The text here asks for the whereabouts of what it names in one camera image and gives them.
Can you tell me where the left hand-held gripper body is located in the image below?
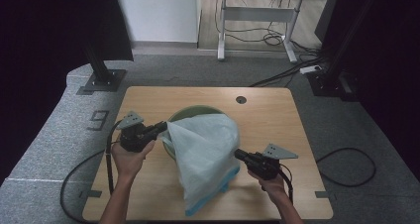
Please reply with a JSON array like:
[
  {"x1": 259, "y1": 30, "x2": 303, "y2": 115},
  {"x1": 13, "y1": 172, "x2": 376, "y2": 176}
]
[{"x1": 116, "y1": 110, "x2": 153, "y2": 154}]

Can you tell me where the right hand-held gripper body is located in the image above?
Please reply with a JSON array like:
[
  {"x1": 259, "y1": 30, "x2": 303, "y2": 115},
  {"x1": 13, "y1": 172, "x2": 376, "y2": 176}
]
[{"x1": 246, "y1": 143, "x2": 299, "y2": 181}]

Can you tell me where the green round bin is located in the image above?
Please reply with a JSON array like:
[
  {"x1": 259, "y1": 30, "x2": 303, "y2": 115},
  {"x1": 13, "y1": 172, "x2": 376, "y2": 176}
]
[{"x1": 162, "y1": 104, "x2": 226, "y2": 162}]

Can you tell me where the white plastic bag blue edge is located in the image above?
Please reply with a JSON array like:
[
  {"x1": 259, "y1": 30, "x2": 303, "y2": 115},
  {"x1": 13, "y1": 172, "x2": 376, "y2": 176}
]
[{"x1": 159, "y1": 113, "x2": 242, "y2": 217}]

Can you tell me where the person's right hand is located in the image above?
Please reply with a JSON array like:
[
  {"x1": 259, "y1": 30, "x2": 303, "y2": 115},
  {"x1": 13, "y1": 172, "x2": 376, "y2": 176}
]
[{"x1": 248, "y1": 168, "x2": 287, "y2": 203}]

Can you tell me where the person's left hand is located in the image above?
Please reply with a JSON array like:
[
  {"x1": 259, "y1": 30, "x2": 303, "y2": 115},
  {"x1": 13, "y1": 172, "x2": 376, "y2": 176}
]
[{"x1": 111, "y1": 139, "x2": 157, "y2": 182}]

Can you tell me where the black metal stand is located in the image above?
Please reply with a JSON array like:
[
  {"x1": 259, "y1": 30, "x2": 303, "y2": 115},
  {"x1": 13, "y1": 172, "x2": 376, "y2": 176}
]
[
  {"x1": 81, "y1": 35, "x2": 128, "y2": 93},
  {"x1": 306, "y1": 0, "x2": 384, "y2": 103}
]

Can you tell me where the white power strip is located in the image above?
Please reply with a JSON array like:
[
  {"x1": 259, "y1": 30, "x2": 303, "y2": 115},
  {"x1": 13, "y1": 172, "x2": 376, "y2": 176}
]
[{"x1": 299, "y1": 64, "x2": 323, "y2": 75}]

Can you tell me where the black curtain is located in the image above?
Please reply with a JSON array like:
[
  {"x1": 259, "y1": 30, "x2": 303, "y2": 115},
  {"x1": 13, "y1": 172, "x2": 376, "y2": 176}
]
[
  {"x1": 0, "y1": 0, "x2": 135, "y2": 185},
  {"x1": 315, "y1": 0, "x2": 420, "y2": 182}
]

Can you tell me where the right hand-held gripper black cable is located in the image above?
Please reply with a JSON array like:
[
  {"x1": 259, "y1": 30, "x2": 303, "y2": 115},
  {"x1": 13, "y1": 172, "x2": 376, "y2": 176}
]
[{"x1": 278, "y1": 164, "x2": 295, "y2": 206}]

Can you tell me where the tangle of black cables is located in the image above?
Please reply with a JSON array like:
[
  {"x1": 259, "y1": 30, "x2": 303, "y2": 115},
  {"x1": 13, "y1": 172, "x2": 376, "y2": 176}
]
[{"x1": 214, "y1": 0, "x2": 331, "y2": 88}]

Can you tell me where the black looped cable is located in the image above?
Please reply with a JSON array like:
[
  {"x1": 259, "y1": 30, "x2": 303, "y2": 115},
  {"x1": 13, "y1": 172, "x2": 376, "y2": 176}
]
[{"x1": 315, "y1": 147, "x2": 377, "y2": 188}]

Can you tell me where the white frame desk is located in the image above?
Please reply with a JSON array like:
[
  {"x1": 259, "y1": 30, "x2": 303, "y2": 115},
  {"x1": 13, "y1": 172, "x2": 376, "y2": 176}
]
[{"x1": 210, "y1": 0, "x2": 341, "y2": 64}]

